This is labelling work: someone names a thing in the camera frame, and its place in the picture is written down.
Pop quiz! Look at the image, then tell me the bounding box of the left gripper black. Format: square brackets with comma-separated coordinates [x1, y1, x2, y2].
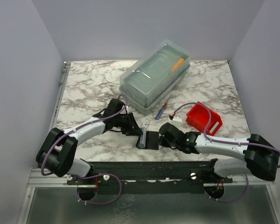
[114, 112, 143, 136]

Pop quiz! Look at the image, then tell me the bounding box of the black card holder wallet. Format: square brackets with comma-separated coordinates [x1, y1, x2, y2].
[136, 127, 159, 150]

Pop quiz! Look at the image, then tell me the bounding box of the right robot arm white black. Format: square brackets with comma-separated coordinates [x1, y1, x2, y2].
[159, 123, 280, 183]

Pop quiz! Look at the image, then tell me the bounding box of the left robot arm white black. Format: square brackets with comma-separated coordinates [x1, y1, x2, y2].
[36, 98, 143, 184]

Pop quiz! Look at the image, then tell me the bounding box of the blue red screwdriver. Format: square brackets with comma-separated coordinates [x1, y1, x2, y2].
[155, 95, 172, 120]

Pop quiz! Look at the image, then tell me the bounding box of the red plastic bin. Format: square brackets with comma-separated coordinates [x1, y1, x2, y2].
[186, 105, 223, 136]

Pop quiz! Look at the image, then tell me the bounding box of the clear plastic storage box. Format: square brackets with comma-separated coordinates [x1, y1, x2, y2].
[119, 41, 190, 116]

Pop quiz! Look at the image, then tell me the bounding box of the orange tool inside box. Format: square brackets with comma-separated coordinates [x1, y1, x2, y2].
[171, 57, 184, 72]

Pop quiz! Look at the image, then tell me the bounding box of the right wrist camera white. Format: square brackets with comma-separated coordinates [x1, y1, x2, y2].
[169, 112, 182, 124]

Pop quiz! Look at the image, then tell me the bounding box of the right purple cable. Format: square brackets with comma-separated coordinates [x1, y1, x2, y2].
[174, 102, 280, 168]

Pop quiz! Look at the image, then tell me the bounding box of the purple cable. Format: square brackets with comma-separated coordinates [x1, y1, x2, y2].
[174, 102, 280, 168]
[41, 94, 131, 175]

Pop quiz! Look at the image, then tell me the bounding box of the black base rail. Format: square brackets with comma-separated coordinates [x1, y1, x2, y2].
[67, 161, 234, 194]

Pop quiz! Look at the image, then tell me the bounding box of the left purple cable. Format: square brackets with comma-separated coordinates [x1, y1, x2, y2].
[41, 94, 131, 175]

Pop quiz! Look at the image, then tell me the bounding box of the aluminium frame rail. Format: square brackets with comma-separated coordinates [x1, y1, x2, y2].
[28, 168, 67, 188]

